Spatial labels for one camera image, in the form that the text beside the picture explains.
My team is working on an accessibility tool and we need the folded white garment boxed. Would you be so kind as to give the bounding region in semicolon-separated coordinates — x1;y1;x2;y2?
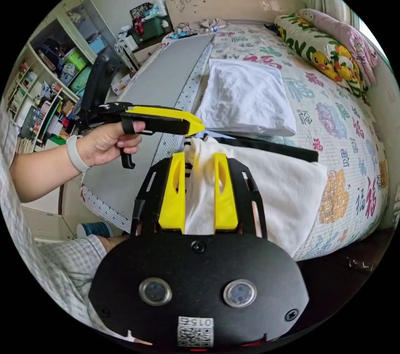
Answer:
195;58;297;137

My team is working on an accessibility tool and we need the person's left hand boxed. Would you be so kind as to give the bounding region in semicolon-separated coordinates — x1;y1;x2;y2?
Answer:
76;121;147;168

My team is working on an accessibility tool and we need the pink printed pillow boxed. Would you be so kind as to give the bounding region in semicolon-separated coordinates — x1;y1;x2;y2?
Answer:
297;8;379;88

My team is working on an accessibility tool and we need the cluttered bedside table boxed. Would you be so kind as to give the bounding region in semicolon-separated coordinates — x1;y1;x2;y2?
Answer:
114;0;174;73

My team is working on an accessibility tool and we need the rolled duck print blanket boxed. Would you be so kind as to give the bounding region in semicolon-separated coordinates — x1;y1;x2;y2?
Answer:
275;13;371;99

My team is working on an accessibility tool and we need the bed with printed quilt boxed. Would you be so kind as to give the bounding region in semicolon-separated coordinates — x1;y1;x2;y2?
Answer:
80;0;395;263

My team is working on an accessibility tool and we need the white long sleeve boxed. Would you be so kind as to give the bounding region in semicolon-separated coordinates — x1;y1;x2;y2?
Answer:
183;136;329;258

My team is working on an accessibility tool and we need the grey board with ruled edge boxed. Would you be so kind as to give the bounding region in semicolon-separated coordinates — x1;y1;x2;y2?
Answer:
83;33;216;233

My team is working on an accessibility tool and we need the person's body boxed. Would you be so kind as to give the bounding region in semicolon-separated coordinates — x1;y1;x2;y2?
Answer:
0;100;154;346

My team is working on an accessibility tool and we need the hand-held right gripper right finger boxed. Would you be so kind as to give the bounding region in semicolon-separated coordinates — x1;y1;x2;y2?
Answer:
214;153;239;232

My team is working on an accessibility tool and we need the white shelf unit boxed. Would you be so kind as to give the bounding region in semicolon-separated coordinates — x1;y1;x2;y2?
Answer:
5;0;117;155

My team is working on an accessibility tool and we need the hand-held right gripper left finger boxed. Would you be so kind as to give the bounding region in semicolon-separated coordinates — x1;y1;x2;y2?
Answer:
158;152;186;231

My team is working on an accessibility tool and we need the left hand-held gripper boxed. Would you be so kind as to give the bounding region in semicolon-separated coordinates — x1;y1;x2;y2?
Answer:
77;102;206;170

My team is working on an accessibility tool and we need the black garment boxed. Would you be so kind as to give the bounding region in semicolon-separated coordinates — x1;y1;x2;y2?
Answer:
205;132;320;163

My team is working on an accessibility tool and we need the person's left forearm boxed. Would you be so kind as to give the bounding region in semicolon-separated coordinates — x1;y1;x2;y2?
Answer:
9;134;92;203

